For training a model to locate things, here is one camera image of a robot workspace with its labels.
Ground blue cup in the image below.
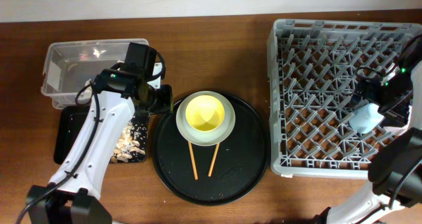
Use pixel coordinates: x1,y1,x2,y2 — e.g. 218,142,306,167
349,103,384,134

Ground yellow bowl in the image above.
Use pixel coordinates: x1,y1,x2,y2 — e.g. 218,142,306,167
185,95,226,132

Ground grey plate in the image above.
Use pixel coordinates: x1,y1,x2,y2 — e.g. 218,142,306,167
176,91,235,146

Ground food scraps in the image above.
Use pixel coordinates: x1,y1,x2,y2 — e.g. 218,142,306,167
109,118,148,163

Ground pink cup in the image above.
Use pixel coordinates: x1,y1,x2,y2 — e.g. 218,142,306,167
384,105,412,136

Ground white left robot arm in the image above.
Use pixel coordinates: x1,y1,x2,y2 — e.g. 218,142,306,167
16,65,173,223

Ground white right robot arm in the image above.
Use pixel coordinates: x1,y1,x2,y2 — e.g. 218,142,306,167
312,36,421,223

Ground grey dishwasher rack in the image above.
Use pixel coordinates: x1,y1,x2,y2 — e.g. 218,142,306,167
267,19,421,179

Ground clear plastic waste bin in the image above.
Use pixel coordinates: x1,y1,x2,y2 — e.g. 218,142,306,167
41,38,148,109

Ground left wooden chopstick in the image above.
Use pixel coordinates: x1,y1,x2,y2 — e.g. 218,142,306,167
188,141,198,181

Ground wooden chopstick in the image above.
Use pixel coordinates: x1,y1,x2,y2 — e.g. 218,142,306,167
188,141,198,181
208,143,220,177

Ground right wooden chopstick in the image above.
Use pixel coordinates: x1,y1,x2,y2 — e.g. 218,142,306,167
208,143,220,177

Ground black rectangular tray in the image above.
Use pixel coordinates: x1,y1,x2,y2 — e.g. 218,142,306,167
53,106,150,164

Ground round black serving tray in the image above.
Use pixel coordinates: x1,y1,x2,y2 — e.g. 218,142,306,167
152,93,270,206

